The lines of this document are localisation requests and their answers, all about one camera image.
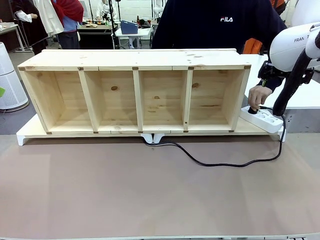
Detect white small table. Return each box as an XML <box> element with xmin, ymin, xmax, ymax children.
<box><xmin>114</xmin><ymin>26</ymin><xmax>154</xmax><ymax>50</ymax></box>

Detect person in orange clothes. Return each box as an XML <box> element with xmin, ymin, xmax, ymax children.
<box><xmin>243</xmin><ymin>0</ymin><xmax>287</xmax><ymax>55</ymax></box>

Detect hanging white coat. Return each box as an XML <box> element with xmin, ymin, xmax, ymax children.
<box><xmin>33</xmin><ymin>0</ymin><xmax>65</xmax><ymax>36</ymax></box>

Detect person left forearm navy sleeve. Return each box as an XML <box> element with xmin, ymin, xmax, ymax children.
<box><xmin>265</xmin><ymin>74</ymin><xmax>286</xmax><ymax>93</ymax></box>

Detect light wooden open shelf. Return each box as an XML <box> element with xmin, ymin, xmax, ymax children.
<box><xmin>17</xmin><ymin>48</ymin><xmax>252</xmax><ymax>135</ymax></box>

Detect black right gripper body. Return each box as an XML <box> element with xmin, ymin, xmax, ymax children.
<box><xmin>264</xmin><ymin>62</ymin><xmax>286</xmax><ymax>80</ymax></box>

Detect person left hand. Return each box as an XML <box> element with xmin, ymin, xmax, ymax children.
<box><xmin>248</xmin><ymin>85</ymin><xmax>273</xmax><ymax>113</ymax></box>

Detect blue plastic bin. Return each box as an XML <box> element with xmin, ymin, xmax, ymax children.
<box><xmin>120</xmin><ymin>19</ymin><xmax>139</xmax><ymax>35</ymax></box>

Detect black tripod stand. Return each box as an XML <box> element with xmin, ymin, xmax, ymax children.
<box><xmin>107</xmin><ymin>0</ymin><xmax>121</xmax><ymax>50</ymax></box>

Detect black braided cable sleeve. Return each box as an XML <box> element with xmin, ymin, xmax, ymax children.
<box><xmin>272</xmin><ymin>23</ymin><xmax>320</xmax><ymax>117</ymax></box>

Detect white air purifier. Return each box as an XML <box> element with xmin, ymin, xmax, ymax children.
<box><xmin>0</xmin><ymin>41</ymin><xmax>29</xmax><ymax>111</ymax></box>

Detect white power strip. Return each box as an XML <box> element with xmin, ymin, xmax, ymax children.
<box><xmin>239</xmin><ymin>104</ymin><xmax>285</xmax><ymax>134</ymax></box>

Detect person in navy sweatshirt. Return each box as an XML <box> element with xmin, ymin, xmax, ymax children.
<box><xmin>151</xmin><ymin>0</ymin><xmax>288</xmax><ymax>76</ymax></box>

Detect mannequin in red garment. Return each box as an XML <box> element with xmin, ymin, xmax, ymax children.
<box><xmin>51</xmin><ymin>0</ymin><xmax>85</xmax><ymax>50</ymax></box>

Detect grey metal table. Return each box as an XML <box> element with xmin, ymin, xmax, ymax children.
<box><xmin>0</xmin><ymin>21</ymin><xmax>27</xmax><ymax>53</ymax></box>

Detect black cabinet table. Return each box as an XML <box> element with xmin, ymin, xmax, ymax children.
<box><xmin>77</xmin><ymin>23</ymin><xmax>115</xmax><ymax>50</ymax></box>

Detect black power cable with plug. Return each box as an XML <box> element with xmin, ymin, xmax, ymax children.
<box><xmin>142</xmin><ymin>105</ymin><xmax>287</xmax><ymax>168</ymax></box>

